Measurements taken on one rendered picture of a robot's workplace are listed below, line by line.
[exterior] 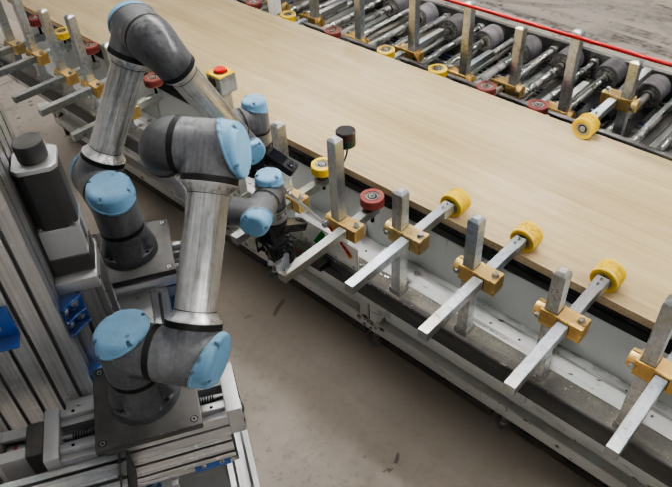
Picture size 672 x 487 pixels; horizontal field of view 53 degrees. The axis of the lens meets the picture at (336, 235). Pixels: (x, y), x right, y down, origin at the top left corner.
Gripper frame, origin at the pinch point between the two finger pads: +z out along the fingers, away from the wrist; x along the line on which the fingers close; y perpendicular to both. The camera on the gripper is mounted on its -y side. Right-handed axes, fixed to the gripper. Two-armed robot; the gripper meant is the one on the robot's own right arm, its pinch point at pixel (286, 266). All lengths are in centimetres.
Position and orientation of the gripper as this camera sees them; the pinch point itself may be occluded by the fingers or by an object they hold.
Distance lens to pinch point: 202.8
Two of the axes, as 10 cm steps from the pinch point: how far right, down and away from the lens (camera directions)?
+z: 0.5, 7.5, 6.6
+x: 7.3, 4.2, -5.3
